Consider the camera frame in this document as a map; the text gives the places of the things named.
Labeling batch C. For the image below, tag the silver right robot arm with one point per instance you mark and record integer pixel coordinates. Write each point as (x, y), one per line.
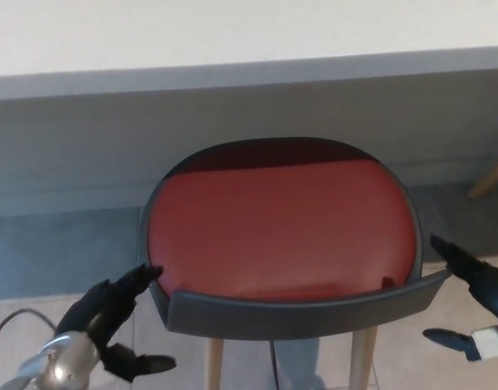
(489, 342)

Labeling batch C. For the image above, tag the wooden leg bar stool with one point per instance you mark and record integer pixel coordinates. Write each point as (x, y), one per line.
(490, 178)

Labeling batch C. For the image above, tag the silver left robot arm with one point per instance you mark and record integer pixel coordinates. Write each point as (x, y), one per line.
(66, 361)

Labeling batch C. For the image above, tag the red seat wooden leg stool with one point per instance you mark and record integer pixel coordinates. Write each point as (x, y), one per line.
(281, 227)

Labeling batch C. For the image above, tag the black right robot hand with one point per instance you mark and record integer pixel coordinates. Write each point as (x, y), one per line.
(480, 276)

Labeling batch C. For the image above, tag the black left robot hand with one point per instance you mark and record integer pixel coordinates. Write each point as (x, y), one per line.
(98, 308)

